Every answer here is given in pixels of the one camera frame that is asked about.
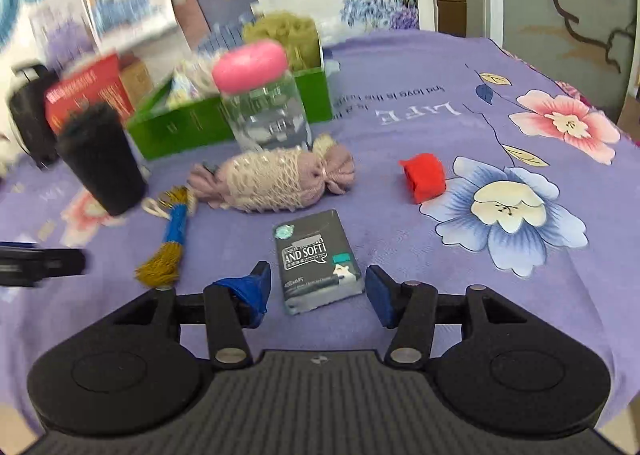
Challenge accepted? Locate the black speaker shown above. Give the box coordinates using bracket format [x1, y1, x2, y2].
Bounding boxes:
[7, 64, 63, 168]

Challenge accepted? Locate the gold cord bundle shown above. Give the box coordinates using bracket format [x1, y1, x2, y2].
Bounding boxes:
[135, 186, 196, 288]

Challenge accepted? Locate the purple bedding sample card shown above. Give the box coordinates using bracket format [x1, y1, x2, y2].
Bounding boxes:
[27, 0, 96, 71]

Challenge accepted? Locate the small brown cardboard box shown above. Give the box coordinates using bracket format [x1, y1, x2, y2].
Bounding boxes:
[120, 60, 155, 108]

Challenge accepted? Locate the pink knit candy-shaped pouch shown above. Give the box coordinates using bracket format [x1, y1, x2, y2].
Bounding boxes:
[187, 132, 357, 212]

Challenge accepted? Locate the dark tissue pack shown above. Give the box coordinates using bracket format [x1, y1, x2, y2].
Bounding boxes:
[274, 209, 366, 316]

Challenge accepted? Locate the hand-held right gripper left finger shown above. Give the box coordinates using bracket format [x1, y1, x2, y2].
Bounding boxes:
[112, 261, 273, 370]

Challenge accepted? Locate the purple floral bedsheet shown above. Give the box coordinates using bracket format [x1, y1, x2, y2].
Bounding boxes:
[0, 30, 640, 436]

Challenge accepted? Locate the red printed box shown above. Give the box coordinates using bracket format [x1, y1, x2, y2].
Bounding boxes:
[44, 52, 136, 136]

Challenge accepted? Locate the striped bedding sample card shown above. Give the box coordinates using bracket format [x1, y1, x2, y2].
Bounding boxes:
[167, 0, 261, 53]

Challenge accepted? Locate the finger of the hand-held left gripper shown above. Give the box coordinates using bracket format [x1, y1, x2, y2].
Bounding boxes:
[0, 242, 87, 288]

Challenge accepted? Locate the glass jar with pink lid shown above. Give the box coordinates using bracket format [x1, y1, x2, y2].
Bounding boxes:
[211, 40, 313, 153]

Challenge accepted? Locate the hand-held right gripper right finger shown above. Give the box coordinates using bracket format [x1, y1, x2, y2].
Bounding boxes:
[365, 264, 531, 367]

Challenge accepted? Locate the pale patterned cloth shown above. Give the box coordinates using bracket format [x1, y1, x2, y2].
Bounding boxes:
[167, 55, 223, 108]

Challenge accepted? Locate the black cup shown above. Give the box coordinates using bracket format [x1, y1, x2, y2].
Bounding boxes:
[55, 102, 147, 217]

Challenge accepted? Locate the green cardboard box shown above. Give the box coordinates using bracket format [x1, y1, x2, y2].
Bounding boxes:
[126, 32, 335, 161]

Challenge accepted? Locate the olive bath pouf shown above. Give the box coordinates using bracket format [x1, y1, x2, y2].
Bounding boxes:
[242, 10, 321, 72]

